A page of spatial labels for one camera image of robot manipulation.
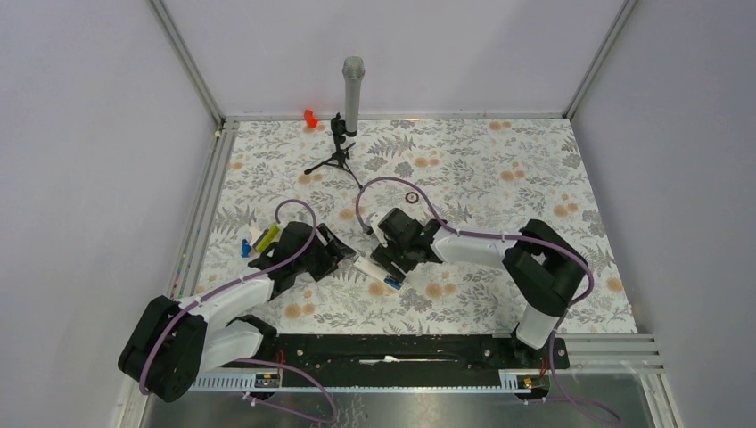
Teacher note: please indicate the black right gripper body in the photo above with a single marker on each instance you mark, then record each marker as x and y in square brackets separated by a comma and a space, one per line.
[397, 252]

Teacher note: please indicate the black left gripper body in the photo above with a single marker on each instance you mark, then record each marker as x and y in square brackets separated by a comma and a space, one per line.
[319, 258]

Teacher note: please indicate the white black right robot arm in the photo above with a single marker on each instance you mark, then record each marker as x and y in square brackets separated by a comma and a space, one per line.
[546, 270]

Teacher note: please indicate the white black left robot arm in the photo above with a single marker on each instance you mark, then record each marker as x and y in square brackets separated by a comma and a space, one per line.
[175, 340]

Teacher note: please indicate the yellow green block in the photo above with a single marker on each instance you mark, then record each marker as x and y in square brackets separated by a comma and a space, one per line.
[262, 239]

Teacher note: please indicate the small blue plastic piece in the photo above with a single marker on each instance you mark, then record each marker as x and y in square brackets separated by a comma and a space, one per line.
[245, 249]

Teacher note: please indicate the black microphone stand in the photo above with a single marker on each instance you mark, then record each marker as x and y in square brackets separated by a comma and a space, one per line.
[340, 156]

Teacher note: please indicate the orange plastic clip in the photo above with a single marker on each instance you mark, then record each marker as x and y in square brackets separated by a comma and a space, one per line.
[310, 118]

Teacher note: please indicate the grey microphone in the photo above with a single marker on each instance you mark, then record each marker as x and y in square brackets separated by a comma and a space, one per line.
[353, 72]

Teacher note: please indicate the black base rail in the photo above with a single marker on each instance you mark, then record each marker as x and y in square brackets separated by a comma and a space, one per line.
[407, 361]

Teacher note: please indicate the slotted grey cable duct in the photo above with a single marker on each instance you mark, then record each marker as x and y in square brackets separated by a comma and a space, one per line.
[270, 381]

